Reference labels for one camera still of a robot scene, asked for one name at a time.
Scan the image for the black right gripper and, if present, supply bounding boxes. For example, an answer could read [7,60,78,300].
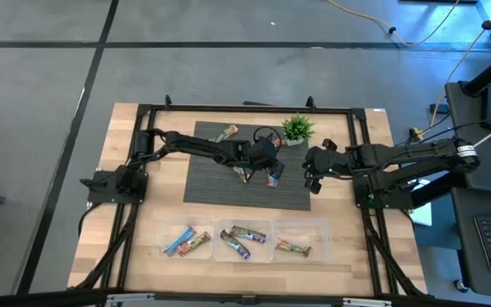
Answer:
[303,137,351,196]

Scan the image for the small green potted plant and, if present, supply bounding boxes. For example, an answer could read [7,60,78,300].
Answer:
[280,113,316,148]

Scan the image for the red tan granola bar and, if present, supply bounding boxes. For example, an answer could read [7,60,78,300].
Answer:
[231,165,251,185]

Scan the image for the clear plastic bin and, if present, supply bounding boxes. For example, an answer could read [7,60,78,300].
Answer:
[212,218,274,264]
[272,217,335,264]
[154,216,216,261]

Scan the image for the purple blue granola bar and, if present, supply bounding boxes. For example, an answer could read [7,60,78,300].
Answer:
[228,225,269,245]
[219,229,252,261]

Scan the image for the black desk with keyboard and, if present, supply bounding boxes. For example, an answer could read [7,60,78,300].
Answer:
[449,186,491,299]

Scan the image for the black aluminium table frame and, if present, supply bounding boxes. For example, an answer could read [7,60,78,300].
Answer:
[68,94,428,299]

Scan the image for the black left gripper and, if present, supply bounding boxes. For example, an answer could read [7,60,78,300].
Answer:
[247,136,286,179]

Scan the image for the yellow floor cable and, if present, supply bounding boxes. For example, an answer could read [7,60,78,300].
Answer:
[326,0,462,47]

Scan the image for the black overhead rig bar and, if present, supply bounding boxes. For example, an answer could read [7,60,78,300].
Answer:
[0,288,491,307]

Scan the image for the grey woven mat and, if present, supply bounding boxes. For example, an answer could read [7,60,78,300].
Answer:
[183,120,313,211]

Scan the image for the black stand pole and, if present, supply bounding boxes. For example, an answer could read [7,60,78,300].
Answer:
[461,42,491,97]

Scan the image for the brown green granola bar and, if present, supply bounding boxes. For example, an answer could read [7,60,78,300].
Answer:
[208,124,240,143]
[274,237,314,259]

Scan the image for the cream floor cable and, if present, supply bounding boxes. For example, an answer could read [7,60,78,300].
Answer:
[429,0,491,127]

